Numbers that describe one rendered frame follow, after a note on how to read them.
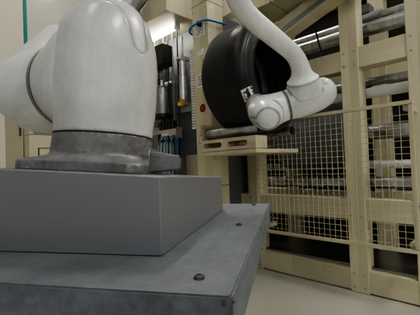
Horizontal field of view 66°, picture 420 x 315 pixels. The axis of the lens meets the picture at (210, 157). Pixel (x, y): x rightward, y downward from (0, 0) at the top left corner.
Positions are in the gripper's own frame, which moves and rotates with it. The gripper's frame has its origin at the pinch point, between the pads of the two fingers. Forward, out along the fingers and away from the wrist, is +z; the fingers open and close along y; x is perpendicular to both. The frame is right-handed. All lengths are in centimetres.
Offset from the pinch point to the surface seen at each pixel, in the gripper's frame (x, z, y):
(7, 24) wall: -199, 256, -125
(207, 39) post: -6, 52, -28
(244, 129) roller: -6.7, 6.9, 15.1
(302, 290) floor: -9, 5, 117
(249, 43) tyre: 9.0, 11.5, -19.4
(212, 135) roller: -22.9, 21.3, 16.0
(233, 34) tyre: 4.5, 17.3, -25.3
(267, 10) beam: 33, 68, -28
